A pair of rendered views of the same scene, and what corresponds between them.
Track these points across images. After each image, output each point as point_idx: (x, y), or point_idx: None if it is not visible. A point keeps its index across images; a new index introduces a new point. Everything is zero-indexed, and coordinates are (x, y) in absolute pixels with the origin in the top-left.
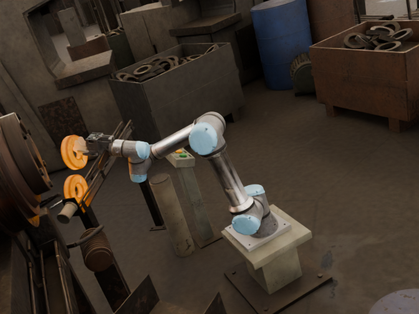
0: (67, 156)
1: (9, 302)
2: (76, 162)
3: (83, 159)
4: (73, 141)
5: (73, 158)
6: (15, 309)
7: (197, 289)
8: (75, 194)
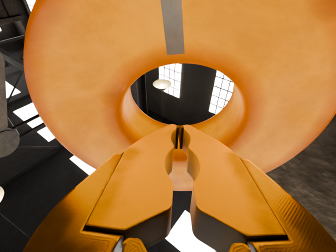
0: (304, 147)
1: None
2: (297, 68)
3: (158, 31)
4: (173, 173)
5: (284, 116)
6: None
7: None
8: None
